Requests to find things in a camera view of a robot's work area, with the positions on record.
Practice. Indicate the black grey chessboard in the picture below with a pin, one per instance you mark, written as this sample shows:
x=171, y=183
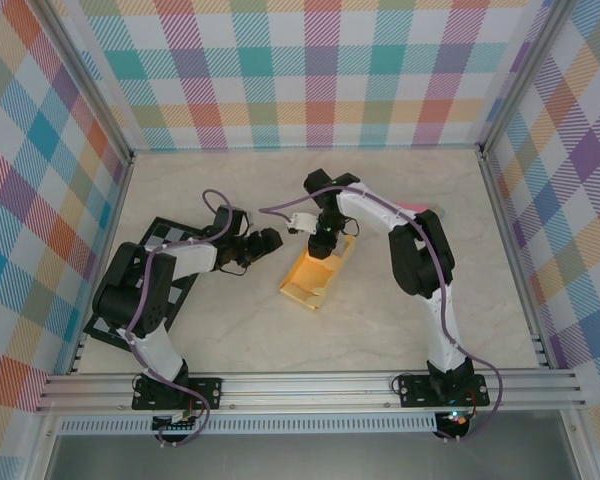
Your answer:
x=172, y=232

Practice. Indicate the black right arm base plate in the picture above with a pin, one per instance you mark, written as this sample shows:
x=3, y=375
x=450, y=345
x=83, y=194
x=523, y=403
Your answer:
x=415, y=390

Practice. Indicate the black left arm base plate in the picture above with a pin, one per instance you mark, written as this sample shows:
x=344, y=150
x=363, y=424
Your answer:
x=207, y=392

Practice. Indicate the aluminium frame post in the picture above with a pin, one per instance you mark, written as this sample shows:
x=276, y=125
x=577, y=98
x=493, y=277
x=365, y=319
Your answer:
x=519, y=75
x=93, y=80

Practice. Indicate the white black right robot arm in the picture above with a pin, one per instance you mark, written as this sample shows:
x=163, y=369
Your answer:
x=442, y=325

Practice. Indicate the small circuit board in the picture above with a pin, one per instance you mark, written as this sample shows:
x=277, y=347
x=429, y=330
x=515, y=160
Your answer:
x=177, y=424
x=457, y=419

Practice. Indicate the wide aluminium base rail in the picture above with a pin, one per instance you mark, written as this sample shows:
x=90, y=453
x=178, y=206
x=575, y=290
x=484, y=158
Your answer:
x=305, y=392

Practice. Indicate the aluminium side rail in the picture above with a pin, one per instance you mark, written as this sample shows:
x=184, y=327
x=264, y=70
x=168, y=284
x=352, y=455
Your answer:
x=539, y=345
x=80, y=352

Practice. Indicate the pink marker pen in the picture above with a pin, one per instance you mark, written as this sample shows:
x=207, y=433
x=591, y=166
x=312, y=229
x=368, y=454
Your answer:
x=410, y=206

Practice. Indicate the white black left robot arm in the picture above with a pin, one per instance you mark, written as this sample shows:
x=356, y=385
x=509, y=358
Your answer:
x=155, y=350

